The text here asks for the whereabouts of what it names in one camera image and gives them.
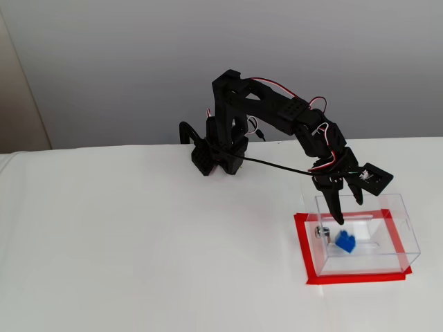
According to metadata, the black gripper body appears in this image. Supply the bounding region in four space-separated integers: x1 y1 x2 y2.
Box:
311 147 361 186

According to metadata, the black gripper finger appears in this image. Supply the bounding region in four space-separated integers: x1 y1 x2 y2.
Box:
347 181 365 205
312 175 345 226

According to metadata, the blue lego brick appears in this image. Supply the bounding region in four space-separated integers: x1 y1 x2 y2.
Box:
334 228 357 255

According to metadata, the transparent plastic box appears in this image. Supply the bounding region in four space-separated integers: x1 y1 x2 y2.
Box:
303 193 422 277

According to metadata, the black table clamp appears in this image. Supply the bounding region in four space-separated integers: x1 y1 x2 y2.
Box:
179 120 205 146

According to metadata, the black wrist camera board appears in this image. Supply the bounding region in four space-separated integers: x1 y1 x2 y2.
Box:
359 162 395 196

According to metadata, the thin black camera cable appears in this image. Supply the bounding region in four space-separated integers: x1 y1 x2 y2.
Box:
210 147 316 178

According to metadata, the red tape frame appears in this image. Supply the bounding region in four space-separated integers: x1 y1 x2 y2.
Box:
293 209 413 286

